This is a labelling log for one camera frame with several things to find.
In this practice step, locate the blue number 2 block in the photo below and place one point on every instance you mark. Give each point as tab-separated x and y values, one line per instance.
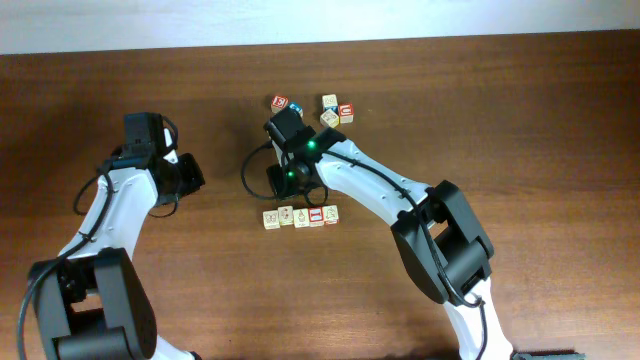
296	107

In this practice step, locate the red letter O block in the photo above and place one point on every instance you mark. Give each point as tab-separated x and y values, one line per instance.
301	218

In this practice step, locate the cream picture block middle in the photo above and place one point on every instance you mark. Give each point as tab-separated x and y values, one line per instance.
329	118

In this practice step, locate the red number 1 block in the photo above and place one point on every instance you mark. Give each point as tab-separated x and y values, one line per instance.
316	217

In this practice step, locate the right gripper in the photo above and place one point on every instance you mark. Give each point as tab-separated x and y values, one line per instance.
277	173

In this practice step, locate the red number 3 block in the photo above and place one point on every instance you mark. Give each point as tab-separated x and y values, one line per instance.
278	103

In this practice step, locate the green letter N block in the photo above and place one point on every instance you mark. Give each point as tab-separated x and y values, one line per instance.
330	214

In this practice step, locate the cream block with red side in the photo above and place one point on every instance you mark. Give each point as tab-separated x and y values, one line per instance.
271	219

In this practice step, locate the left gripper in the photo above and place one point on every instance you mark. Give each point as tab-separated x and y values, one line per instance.
196	176

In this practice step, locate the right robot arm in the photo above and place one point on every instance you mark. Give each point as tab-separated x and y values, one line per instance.
444	249

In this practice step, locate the cream picture block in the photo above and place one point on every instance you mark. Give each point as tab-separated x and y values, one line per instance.
330	102
329	118

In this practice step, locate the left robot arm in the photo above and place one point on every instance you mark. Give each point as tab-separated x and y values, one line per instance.
88	301

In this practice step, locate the cream picture block top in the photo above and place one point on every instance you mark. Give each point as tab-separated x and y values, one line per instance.
330	102

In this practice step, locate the cream block with blue side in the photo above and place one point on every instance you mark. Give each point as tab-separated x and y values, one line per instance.
285	215

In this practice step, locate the red letter U block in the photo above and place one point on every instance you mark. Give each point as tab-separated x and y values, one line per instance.
346	113

